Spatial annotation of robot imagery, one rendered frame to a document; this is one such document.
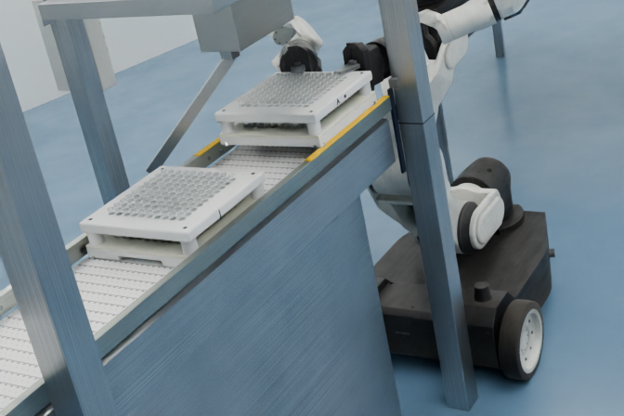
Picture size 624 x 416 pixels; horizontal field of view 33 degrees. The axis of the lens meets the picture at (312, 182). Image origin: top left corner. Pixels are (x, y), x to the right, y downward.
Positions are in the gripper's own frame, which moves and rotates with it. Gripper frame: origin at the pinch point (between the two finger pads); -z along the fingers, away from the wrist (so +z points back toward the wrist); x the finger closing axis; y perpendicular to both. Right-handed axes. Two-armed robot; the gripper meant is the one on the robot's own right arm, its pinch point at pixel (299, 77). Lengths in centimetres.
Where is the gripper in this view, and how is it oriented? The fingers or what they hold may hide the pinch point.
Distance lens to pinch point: 232.5
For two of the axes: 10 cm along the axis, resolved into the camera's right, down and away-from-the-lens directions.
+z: -0.2, -3.6, 9.3
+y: -9.9, 1.6, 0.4
